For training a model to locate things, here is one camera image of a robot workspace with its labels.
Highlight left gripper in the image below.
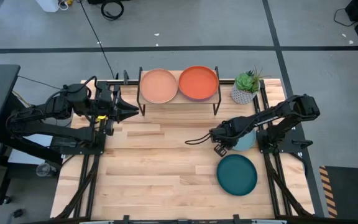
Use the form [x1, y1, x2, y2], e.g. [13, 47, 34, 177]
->
[95, 82, 140, 123]

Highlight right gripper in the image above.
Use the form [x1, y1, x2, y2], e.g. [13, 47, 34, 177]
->
[210, 121, 244, 151]

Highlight light grey-blue plate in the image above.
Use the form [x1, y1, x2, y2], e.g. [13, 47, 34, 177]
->
[231, 129, 257, 152]

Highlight dark teal plate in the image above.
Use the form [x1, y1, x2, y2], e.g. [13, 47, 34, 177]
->
[216, 154, 259, 197]

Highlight tan brown plate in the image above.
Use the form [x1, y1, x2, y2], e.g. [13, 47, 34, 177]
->
[139, 68, 179, 105]

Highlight orange plate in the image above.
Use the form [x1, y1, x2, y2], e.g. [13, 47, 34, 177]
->
[178, 65, 220, 101]

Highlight wooden shelf black metal legs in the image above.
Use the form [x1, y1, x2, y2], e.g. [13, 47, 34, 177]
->
[136, 66, 223, 116]

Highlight succulent in white pot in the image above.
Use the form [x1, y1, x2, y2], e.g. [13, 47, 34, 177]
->
[230, 65, 272, 105]

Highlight clear glass jar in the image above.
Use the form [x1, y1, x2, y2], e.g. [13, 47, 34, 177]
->
[35, 162, 58, 178]

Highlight white panel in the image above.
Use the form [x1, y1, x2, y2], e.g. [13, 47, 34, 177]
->
[7, 126, 56, 166]

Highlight black mat hazard stripes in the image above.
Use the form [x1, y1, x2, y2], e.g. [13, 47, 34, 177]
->
[318, 166, 358, 218]

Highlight white container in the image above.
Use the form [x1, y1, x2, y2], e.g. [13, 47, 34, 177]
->
[35, 0, 60, 13]

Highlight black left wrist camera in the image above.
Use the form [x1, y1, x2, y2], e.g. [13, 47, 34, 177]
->
[105, 119, 115, 136]

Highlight black metal table frame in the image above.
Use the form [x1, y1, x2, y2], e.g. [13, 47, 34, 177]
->
[54, 79, 315, 224]

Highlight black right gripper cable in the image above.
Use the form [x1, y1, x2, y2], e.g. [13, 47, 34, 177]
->
[184, 133, 214, 146]

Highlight long black floor cable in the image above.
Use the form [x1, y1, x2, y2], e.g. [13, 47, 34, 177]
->
[78, 0, 117, 79]

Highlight thin black floor cable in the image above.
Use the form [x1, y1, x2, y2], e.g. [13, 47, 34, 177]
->
[17, 75, 65, 91]

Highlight coiled black cable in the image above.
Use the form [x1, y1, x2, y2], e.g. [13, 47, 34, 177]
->
[100, 0, 125, 21]

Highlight yellow cable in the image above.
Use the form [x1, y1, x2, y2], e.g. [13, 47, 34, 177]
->
[12, 90, 32, 108]

